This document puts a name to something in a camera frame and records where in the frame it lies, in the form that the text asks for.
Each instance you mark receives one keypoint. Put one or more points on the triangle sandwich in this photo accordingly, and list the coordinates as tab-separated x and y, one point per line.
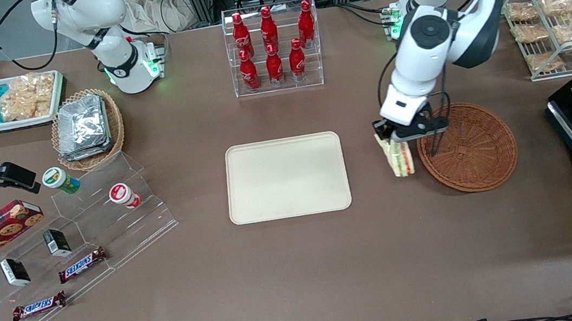
400	160

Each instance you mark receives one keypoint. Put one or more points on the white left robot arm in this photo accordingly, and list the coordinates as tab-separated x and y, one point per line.
431	55

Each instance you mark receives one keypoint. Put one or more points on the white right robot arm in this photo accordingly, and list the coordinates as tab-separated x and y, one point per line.
115	56

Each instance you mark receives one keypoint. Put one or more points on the round brown wicker basket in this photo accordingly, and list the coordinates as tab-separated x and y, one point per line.
473	151

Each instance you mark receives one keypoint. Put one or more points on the beige plastic tray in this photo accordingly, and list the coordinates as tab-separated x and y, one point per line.
287	178

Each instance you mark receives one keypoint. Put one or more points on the oval brown wicker basket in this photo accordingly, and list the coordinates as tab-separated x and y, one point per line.
115	121

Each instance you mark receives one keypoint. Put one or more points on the green snack cup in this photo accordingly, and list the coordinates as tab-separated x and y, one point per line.
58	178

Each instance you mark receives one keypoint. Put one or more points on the silver foil pack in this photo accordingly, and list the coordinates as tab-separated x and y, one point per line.
83	154
82	123

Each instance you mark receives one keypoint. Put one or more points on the small black box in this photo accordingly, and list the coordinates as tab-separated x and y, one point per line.
57	242
15	272

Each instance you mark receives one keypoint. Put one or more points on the clear bag of crackers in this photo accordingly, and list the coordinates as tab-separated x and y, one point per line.
27	97

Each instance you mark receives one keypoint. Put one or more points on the red strawberry snack cup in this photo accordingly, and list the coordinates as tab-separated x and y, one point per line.
122	194

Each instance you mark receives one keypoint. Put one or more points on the clear acrylic step stand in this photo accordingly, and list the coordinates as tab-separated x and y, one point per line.
109	231

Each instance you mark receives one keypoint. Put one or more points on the brown Snickers bar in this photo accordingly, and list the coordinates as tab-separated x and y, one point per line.
39	306
82	264

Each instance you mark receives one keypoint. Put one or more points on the red cola bottle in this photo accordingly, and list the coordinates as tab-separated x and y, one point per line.
240	35
249	72
306	24
274	66
297	61
269	29

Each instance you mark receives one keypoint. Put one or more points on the clear acrylic bottle rack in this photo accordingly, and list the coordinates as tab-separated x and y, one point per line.
279	86

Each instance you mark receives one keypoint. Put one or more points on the beige cloth bag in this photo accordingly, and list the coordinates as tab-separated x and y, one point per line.
153	10

